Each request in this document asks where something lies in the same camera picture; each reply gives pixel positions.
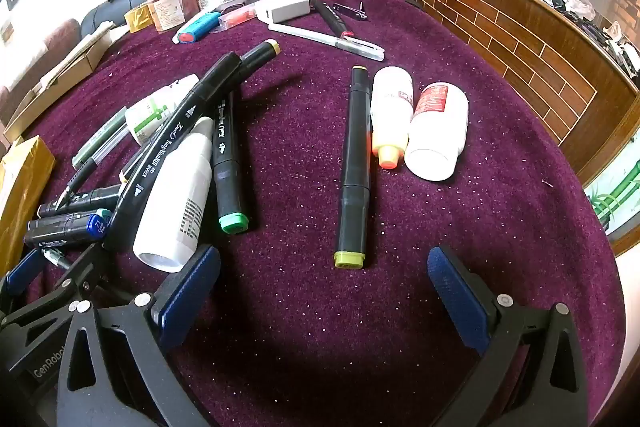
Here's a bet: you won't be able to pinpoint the black marker tan cap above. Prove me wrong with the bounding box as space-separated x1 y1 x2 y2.
102 39 282 253

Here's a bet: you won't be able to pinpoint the maroon sofa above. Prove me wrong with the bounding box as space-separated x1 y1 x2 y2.
0 19 83 122

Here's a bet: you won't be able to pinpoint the open cardboard box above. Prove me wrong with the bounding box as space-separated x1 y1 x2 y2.
2 21 131 142

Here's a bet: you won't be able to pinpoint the black marker yellow-green cap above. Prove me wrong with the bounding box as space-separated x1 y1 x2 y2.
334 66 373 269

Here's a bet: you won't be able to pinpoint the white bottle barcode label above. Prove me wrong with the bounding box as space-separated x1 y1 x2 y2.
132 117 216 273

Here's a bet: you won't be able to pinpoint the black pen red band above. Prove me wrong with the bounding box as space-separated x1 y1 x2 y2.
310 0 351 36

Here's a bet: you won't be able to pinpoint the black leather cushion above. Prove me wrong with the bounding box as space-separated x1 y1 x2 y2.
80 0 132 38

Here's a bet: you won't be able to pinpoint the white bottle red label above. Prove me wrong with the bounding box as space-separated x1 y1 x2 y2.
404 82 470 182

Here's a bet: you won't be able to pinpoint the clear container red contents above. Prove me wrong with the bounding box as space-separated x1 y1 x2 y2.
145 0 198 32

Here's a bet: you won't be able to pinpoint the black pen silver tip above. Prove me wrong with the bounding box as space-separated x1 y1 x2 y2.
42 248 73 269

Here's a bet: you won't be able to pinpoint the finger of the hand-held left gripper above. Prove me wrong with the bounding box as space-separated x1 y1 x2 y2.
0 249 47 323
0 243 111 388

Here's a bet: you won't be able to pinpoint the small gold foil box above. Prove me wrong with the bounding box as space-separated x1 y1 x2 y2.
124 4 156 32

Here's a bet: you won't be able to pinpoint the metal nail clipper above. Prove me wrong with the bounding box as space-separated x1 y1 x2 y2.
332 3 368 20

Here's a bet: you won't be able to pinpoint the white power adapter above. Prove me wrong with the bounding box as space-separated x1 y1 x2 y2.
254 0 312 22

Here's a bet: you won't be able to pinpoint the white bottle green cross label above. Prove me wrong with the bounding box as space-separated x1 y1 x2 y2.
125 74 201 146

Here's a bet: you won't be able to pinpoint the clear gel pen black grip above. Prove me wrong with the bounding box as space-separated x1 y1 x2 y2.
54 129 132 210

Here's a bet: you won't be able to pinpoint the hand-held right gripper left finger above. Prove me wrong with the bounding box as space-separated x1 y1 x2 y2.
57 246 221 427

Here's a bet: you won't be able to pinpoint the clear red lighter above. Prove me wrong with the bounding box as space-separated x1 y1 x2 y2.
217 4 258 30

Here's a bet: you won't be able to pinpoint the bamboo print panel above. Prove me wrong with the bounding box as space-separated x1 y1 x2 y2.
582 157 640 238

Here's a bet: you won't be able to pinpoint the black marker green cap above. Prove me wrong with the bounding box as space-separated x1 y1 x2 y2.
212 92 251 235

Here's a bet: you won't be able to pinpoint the wooden brick-pattern counter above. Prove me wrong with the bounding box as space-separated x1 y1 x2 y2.
389 0 640 188

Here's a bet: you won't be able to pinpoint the white bottle orange cap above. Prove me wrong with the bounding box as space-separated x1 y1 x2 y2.
370 66 415 170

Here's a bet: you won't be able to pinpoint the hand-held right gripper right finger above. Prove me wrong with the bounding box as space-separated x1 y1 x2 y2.
427 247 588 427

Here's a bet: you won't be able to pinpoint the dark green pen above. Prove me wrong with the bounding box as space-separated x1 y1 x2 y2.
72 107 128 170

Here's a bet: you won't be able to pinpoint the black marker blue cap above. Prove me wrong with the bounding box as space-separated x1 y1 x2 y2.
24 208 113 250

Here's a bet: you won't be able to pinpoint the gold foil package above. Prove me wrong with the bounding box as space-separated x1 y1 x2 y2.
0 136 57 278

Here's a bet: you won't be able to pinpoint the white capped pen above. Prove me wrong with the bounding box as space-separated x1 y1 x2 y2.
267 23 386 62

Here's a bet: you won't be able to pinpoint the purple velvet tablecloth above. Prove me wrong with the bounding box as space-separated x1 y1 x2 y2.
10 0 626 427

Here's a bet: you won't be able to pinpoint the black marker grey cap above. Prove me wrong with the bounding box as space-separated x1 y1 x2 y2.
37 184 123 218

